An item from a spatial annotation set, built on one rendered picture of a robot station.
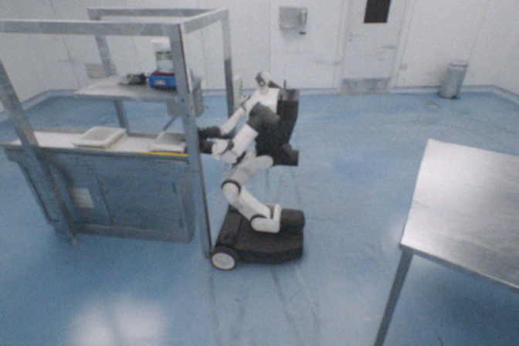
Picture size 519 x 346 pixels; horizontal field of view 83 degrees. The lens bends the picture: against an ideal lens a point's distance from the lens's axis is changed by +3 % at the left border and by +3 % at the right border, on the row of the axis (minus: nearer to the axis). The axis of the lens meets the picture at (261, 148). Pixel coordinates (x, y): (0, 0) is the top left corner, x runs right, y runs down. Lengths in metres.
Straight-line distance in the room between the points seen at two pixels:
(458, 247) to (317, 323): 0.99
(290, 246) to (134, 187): 1.20
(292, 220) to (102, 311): 1.35
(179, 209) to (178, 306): 0.63
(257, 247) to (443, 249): 1.21
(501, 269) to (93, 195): 2.41
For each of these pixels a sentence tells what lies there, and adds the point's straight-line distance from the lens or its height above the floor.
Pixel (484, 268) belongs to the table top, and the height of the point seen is 0.85.
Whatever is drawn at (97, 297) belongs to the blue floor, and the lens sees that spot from 2.43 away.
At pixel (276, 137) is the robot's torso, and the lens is 1.72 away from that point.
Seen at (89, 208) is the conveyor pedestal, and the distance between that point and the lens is 2.67.
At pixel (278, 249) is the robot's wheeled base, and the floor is 0.17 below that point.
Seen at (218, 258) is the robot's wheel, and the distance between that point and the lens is 2.23.
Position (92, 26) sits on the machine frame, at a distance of 1.79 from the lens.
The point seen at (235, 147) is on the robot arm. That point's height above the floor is 1.06.
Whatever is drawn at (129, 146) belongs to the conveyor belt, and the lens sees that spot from 2.23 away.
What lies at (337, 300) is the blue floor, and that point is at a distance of 2.20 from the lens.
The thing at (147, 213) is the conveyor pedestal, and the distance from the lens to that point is 2.42.
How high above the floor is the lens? 1.80
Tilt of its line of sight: 29 degrees down
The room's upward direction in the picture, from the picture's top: 1 degrees counter-clockwise
